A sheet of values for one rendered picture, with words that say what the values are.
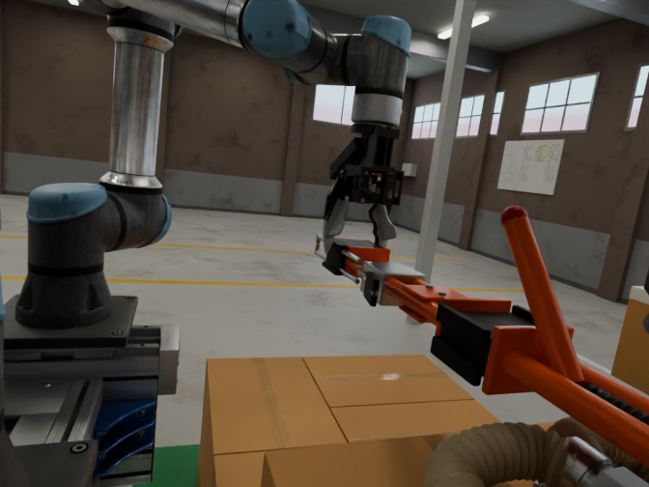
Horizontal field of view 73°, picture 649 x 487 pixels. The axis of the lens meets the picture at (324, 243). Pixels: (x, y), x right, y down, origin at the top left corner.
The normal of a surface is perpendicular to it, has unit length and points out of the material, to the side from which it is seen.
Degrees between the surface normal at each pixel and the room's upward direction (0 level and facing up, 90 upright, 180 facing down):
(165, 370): 90
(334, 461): 0
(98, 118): 90
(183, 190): 90
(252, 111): 90
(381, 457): 0
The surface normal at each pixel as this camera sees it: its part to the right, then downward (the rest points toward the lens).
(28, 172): 0.31, 0.20
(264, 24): -0.37, 0.12
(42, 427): 0.11, -0.98
